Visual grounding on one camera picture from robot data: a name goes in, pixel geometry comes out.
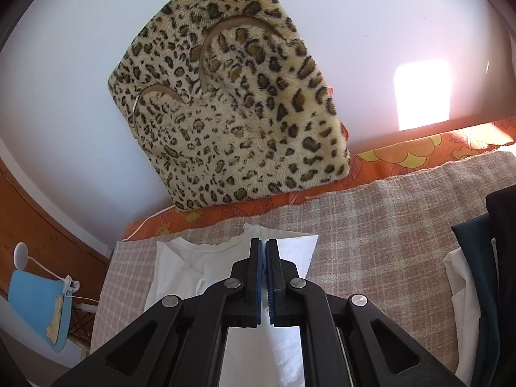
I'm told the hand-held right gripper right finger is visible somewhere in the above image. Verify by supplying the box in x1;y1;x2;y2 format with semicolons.
265;239;468;387

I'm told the dark green cloth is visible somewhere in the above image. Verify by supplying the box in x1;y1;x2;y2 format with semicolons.
451;213;501;387

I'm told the white lamp cable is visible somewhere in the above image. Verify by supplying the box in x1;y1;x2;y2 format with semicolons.
64;290;100;312

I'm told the leopard print cushion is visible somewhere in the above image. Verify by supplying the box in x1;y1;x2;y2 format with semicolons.
107;0;351;212

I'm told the orange floral bedsheet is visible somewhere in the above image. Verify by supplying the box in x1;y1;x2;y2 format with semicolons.
121;118;516;243

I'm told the white cloth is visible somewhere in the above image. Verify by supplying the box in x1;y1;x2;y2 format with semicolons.
443;248;490;387

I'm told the beige plaid blanket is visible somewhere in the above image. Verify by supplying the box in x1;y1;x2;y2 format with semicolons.
89;145;516;387

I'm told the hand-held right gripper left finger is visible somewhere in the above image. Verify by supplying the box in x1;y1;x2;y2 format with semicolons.
50;238;264;387

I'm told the white shirt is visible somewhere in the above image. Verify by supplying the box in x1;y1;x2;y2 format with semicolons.
144;223;319;387

